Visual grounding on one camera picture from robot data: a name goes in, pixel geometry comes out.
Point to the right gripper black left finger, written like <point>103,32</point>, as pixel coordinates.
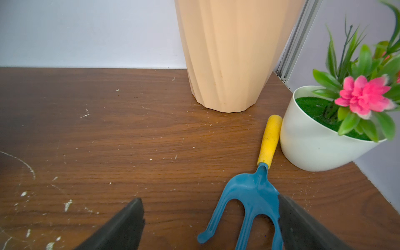
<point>122,232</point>

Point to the small white pot pink flowers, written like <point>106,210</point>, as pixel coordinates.
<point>347,113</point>

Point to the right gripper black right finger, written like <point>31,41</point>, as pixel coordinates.
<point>301,231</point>

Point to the aluminium corner post right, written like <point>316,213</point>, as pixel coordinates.
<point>296,40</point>

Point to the beige ribbed flower pot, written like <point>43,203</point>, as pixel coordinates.
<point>232,47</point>

